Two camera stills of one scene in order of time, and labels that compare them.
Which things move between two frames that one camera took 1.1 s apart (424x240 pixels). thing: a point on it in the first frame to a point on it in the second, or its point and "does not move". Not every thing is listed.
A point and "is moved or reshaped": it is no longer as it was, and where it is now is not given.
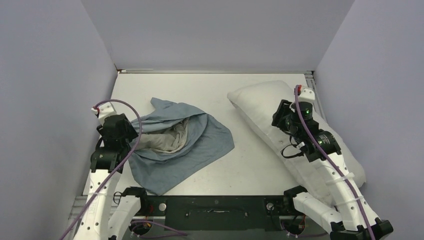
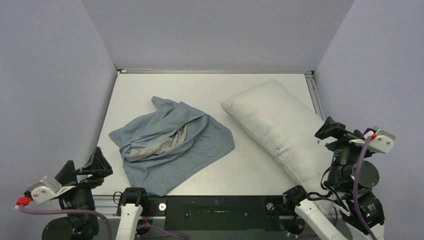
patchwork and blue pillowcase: x=177 y=140 does not move
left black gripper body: x=130 y=136 to x=81 y=197
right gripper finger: x=279 y=118 to x=330 y=129
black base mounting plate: x=219 y=213 does not move
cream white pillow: x=355 y=171 is moved or reshaped
